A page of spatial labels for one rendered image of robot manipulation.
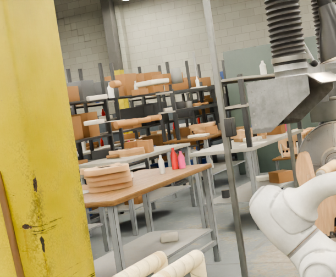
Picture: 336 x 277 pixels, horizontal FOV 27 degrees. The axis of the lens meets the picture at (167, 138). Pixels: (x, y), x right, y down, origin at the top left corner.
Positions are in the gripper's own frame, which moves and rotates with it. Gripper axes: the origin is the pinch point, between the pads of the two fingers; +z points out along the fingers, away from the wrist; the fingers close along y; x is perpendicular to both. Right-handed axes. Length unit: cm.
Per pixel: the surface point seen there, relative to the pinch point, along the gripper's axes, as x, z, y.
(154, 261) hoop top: 10, -76, -24
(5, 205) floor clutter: 6, -21, -104
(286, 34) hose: 57, 2, -19
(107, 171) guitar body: -28, 251, -227
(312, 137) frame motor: 26.0, 16.5, -15.3
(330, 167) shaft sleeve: 19.3, 0.3, -6.2
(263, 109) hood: 36.4, -13.0, -21.4
